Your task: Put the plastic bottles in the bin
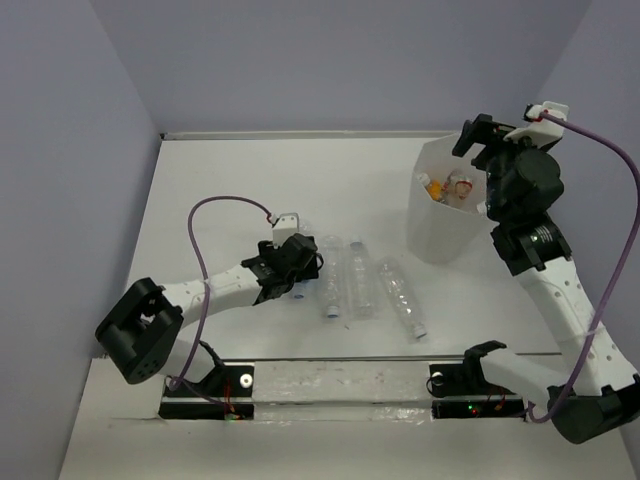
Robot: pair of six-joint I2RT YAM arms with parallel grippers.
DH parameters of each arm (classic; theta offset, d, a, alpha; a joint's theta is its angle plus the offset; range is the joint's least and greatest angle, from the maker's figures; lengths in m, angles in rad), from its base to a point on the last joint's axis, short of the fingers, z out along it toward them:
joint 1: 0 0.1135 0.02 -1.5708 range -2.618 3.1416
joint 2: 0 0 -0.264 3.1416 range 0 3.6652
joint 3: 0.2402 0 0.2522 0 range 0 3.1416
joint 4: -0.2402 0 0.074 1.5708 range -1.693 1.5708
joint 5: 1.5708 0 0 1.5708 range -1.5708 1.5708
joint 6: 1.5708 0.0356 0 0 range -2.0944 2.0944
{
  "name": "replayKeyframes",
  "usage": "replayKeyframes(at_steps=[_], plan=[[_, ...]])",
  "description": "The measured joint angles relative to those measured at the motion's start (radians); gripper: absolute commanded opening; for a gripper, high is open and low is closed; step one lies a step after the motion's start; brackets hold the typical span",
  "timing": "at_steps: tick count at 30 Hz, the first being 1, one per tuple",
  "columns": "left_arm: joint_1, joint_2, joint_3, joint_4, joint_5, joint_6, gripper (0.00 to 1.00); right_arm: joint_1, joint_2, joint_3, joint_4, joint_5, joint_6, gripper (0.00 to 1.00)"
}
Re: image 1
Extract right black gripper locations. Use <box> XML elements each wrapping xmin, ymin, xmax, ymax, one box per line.
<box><xmin>452</xmin><ymin>113</ymin><xmax>549</xmax><ymax>220</ymax></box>

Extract blue label bottle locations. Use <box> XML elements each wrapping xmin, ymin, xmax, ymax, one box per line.
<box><xmin>289</xmin><ymin>219</ymin><xmax>319</xmax><ymax>301</ymax></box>

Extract red cap bottle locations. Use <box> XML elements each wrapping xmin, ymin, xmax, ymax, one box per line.
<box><xmin>443</xmin><ymin>169</ymin><xmax>475</xmax><ymax>208</ymax></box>

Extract orange juice bottle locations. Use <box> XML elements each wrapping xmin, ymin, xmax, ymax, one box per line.
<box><xmin>417</xmin><ymin>172</ymin><xmax>448</xmax><ymax>204</ymax></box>

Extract clear bottle white cap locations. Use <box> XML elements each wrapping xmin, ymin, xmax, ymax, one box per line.
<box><xmin>320</xmin><ymin>236</ymin><xmax>346</xmax><ymax>320</ymax></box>

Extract clear bottle grey cap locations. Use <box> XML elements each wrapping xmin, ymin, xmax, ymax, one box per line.
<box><xmin>347</xmin><ymin>238</ymin><xmax>378</xmax><ymax>320</ymax></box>

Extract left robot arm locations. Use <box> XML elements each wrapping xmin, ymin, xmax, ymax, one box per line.
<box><xmin>95</xmin><ymin>233</ymin><xmax>322</xmax><ymax>395</ymax></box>

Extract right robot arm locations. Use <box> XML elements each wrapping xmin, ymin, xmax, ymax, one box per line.
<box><xmin>452</xmin><ymin>102</ymin><xmax>639</xmax><ymax>444</ymax></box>

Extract white plastic bin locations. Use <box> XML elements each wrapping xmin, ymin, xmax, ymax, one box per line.
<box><xmin>406</xmin><ymin>133</ymin><xmax>495</xmax><ymax>264</ymax></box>

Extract clear bottle right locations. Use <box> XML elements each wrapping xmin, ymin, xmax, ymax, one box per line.
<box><xmin>377</xmin><ymin>257</ymin><xmax>427</xmax><ymax>342</ymax></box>

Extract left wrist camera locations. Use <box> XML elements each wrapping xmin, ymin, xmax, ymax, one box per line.
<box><xmin>272</xmin><ymin>212</ymin><xmax>300</xmax><ymax>248</ymax></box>

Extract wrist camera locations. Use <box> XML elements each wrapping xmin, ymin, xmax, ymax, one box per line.
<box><xmin>272</xmin><ymin>212</ymin><xmax>300</xmax><ymax>248</ymax></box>
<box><xmin>504</xmin><ymin>101</ymin><xmax>570</xmax><ymax>151</ymax></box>

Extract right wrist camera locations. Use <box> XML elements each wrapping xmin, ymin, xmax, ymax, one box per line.
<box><xmin>504</xmin><ymin>101</ymin><xmax>570</xmax><ymax>151</ymax></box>

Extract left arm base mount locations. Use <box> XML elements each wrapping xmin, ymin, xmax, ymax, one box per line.
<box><xmin>158</xmin><ymin>362</ymin><xmax>255</xmax><ymax>421</ymax></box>

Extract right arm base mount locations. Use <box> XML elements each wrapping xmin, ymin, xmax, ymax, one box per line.
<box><xmin>425</xmin><ymin>363</ymin><xmax>525</xmax><ymax>420</ymax></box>

